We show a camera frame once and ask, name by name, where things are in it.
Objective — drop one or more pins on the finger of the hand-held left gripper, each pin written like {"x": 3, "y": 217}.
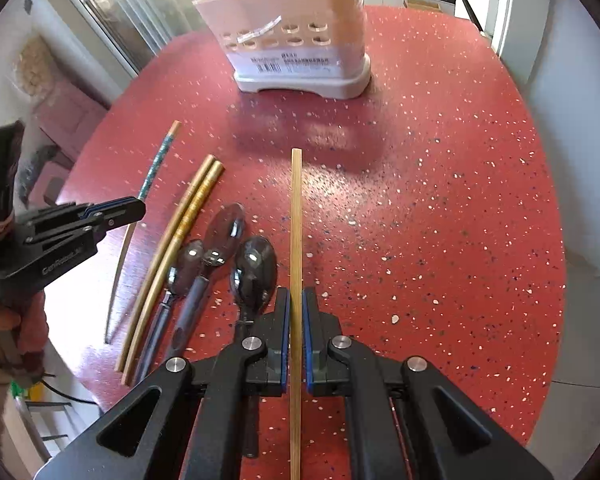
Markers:
{"x": 125, "y": 203}
{"x": 125, "y": 217}

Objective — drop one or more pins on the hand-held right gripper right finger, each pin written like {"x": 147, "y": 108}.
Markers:
{"x": 307, "y": 340}

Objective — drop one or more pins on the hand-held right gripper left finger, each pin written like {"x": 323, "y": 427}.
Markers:
{"x": 284, "y": 340}

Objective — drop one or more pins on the teal patterned chopstick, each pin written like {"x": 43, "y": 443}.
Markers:
{"x": 161, "y": 160}

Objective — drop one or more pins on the large steel spoon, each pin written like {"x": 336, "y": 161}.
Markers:
{"x": 254, "y": 275}

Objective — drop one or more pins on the golden chopstick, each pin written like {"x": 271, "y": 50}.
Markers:
{"x": 196, "y": 187}
{"x": 203, "y": 196}

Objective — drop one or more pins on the small steel spoon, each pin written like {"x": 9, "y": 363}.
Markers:
{"x": 187, "y": 265}

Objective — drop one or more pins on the plain bamboo chopstick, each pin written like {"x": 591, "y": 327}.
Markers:
{"x": 296, "y": 210}

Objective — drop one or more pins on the beige plastic utensil holder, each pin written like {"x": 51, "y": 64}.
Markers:
{"x": 300, "y": 10}

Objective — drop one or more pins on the person's left forearm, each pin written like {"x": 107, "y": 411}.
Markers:
{"x": 0, "y": 175}

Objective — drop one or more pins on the small pink box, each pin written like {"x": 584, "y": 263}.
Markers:
{"x": 54, "y": 190}

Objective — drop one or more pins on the dark plastic bag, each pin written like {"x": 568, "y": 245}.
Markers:
{"x": 35, "y": 165}

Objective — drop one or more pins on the large pink box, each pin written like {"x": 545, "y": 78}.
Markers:
{"x": 67, "y": 115}

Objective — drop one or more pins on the clear bag of puffed snacks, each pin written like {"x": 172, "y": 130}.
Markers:
{"x": 32, "y": 67}

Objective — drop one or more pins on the glass sliding door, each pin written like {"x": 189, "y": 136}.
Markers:
{"x": 115, "y": 5}

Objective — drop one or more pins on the tan wooden board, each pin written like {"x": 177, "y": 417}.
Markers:
{"x": 422, "y": 4}

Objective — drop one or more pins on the dark wall switch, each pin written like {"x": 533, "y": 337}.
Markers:
{"x": 28, "y": 6}

